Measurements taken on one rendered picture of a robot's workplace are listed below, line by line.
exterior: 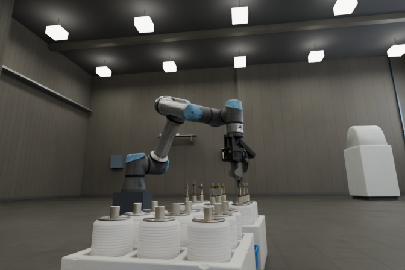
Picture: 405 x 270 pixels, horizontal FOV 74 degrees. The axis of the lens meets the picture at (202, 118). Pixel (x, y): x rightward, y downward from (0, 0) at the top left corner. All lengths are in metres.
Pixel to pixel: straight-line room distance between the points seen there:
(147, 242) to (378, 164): 6.72
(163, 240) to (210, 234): 0.11
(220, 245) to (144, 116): 11.43
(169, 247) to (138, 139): 11.23
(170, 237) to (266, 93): 11.03
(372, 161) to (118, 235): 6.67
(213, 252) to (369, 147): 6.63
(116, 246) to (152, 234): 0.10
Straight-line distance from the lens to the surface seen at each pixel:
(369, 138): 7.25
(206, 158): 11.00
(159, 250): 0.64
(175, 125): 1.61
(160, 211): 0.67
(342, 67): 12.60
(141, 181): 1.68
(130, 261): 0.64
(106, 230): 0.69
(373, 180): 7.05
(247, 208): 1.14
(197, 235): 0.61
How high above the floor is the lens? 0.32
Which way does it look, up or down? 14 degrees up
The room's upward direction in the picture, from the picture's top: 1 degrees counter-clockwise
